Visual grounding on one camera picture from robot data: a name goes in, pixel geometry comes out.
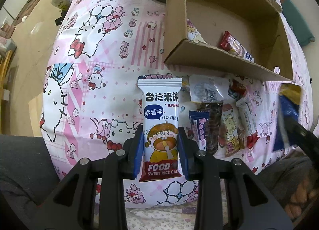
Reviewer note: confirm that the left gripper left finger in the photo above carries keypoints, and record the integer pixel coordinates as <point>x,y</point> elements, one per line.
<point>71,204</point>

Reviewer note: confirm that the pink cartoon bed sheet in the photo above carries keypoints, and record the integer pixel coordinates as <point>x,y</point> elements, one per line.
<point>92,104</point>

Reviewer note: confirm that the dark brown jerky packet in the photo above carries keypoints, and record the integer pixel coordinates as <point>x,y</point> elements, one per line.
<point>209,93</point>

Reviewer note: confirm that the wooden chair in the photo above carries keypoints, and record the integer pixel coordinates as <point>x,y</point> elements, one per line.
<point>5,93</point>

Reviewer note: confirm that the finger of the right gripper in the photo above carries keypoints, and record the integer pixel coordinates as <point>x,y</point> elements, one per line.
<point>303,138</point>

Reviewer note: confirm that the blue yellow tiger snack bag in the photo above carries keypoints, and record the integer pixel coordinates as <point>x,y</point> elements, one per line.
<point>287,115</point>

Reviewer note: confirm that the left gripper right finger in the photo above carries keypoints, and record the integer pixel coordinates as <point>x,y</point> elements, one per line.
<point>230,196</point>

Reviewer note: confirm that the teal cushion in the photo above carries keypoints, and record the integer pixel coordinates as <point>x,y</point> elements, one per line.
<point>297,23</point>

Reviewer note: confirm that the white purple rice cake snack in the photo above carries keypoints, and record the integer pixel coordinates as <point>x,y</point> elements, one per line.
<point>160,106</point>

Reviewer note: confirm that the blue white bar snack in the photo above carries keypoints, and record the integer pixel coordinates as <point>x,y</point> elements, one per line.
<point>198,121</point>

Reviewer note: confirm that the brown cardboard box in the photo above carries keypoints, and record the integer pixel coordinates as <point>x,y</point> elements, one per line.
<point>256,24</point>

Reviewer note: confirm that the small red candy wrapper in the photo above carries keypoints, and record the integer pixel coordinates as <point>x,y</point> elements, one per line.
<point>236,90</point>

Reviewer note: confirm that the red white rice cake snack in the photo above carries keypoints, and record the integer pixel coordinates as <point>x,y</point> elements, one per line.
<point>231,45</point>

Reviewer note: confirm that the small yellow cartoon snack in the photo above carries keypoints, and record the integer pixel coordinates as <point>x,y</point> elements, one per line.
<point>193,34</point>

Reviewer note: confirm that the yellow cartoon biscuit packet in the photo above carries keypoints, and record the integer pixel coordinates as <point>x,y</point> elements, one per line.
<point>231,134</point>

